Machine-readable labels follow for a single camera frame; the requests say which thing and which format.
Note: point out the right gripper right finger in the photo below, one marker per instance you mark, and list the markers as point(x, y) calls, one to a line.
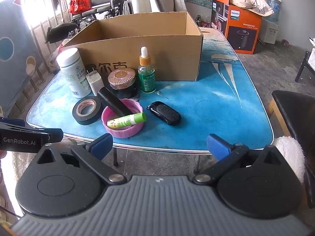
point(227, 156)

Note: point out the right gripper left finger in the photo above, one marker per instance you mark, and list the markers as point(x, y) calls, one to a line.
point(91, 156)

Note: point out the black electrical tape roll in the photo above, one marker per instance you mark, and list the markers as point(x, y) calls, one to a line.
point(87, 110)

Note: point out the green lip balm stick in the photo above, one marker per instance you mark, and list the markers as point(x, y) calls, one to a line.
point(125, 121)

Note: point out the black cylindrical tube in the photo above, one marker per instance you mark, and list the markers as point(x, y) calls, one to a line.
point(111, 101)

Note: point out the pink plastic lid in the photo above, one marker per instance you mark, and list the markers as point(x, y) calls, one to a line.
point(124, 132)

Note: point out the black car key fob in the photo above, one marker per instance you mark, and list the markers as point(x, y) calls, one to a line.
point(164, 112)

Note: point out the rose gold lid jar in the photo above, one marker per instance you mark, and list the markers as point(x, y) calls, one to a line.
point(123, 83)

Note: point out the white supplement bottle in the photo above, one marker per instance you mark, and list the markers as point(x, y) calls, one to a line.
point(74, 72)

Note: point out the green dropper bottle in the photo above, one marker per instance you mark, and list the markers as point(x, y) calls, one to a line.
point(146, 72)

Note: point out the white towel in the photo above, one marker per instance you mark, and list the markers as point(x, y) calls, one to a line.
point(293, 154)

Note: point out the brown cardboard box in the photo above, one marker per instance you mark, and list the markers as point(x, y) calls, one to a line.
point(173, 41)

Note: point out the orange Philips appliance box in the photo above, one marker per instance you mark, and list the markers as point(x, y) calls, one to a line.
point(239, 26)

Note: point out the white water dispenser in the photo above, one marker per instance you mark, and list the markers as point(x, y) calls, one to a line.
point(270, 24)

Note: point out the wheelchair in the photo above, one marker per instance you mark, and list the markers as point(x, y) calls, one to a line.
point(109, 8)

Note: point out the beige bag on box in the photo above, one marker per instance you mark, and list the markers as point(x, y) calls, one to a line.
point(259, 7)

